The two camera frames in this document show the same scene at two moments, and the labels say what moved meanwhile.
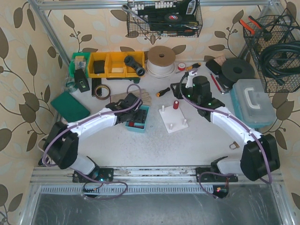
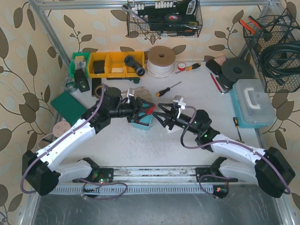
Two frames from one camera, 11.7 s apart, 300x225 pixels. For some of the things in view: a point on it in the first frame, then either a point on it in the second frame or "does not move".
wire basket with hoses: [275, 42] does not move
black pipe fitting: [129, 60] does not move
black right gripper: [179, 88] -> [173, 118]
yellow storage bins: [106, 64] does not move
